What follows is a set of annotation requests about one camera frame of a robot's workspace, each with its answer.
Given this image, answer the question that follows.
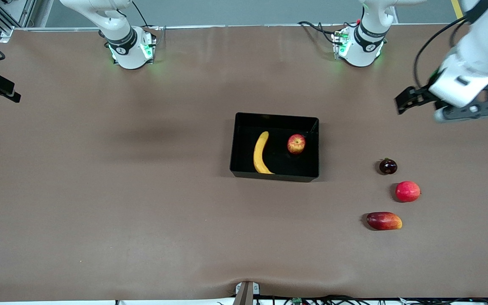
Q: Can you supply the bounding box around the black power cable bundle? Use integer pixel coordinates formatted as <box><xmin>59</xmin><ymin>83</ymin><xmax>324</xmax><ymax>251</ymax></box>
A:
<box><xmin>298</xmin><ymin>19</ymin><xmax>357</xmax><ymax>45</ymax></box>

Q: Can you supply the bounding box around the red yellow mango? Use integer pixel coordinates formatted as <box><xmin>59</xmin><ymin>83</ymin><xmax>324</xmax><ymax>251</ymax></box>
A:
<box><xmin>366</xmin><ymin>212</ymin><xmax>403</xmax><ymax>231</ymax></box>

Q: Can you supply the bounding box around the yellow banana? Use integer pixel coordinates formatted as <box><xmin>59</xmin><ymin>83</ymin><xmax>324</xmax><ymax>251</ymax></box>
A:
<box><xmin>253</xmin><ymin>131</ymin><xmax>275</xmax><ymax>175</ymax></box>

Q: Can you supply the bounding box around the black plastic box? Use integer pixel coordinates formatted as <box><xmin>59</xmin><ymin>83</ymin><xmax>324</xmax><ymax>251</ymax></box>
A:
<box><xmin>230</xmin><ymin>112</ymin><xmax>320</xmax><ymax>183</ymax></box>

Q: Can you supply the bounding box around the metal table edge strip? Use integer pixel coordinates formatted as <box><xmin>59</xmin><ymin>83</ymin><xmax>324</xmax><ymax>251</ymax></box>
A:
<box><xmin>0</xmin><ymin>22</ymin><xmax>452</xmax><ymax>33</ymax></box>

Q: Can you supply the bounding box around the dark purple mangosteen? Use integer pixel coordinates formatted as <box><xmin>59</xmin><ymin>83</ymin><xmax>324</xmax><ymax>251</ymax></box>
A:
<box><xmin>379</xmin><ymin>158</ymin><xmax>398</xmax><ymax>175</ymax></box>

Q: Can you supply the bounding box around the brown table mat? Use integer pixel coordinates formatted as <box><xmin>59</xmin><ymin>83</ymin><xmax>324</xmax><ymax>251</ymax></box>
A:
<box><xmin>0</xmin><ymin>23</ymin><xmax>488</xmax><ymax>302</ymax></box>

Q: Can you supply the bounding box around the plain red apple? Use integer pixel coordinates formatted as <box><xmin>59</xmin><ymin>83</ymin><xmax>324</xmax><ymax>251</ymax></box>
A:
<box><xmin>395</xmin><ymin>181</ymin><xmax>421</xmax><ymax>202</ymax></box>

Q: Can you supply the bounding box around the thin black cable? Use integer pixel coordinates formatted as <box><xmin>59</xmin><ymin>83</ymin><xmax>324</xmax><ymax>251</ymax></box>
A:
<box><xmin>132</xmin><ymin>0</ymin><xmax>160</xmax><ymax>30</ymax></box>

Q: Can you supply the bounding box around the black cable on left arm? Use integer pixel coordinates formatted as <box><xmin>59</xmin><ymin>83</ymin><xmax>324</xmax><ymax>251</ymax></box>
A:
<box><xmin>413</xmin><ymin>16</ymin><xmax>470</xmax><ymax>87</ymax></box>

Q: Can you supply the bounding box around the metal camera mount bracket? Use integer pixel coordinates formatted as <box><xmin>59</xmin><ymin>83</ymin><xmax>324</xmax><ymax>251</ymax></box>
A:
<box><xmin>233</xmin><ymin>281</ymin><xmax>261</xmax><ymax>305</ymax></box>

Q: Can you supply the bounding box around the red yellow apple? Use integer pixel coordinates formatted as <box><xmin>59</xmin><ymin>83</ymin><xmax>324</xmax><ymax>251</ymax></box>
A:
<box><xmin>287</xmin><ymin>134</ymin><xmax>306</xmax><ymax>154</ymax></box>

